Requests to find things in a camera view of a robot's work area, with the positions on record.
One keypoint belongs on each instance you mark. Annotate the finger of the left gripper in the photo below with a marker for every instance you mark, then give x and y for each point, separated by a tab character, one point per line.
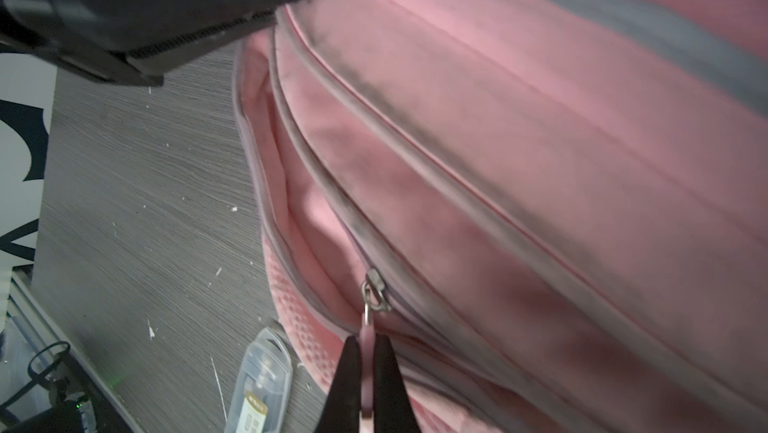
129	42

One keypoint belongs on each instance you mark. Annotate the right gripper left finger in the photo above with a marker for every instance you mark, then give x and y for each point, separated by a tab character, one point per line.
341	411

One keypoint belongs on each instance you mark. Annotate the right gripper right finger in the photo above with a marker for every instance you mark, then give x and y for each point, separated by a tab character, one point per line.
392	409

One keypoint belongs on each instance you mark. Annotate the pink student backpack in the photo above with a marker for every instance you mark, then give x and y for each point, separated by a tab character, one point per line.
563	203

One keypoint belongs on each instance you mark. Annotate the clear plastic packet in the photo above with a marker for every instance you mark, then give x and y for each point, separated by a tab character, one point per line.
262	392

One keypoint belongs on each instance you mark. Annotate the green lit circuit board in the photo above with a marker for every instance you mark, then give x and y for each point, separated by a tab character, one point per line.
73	405

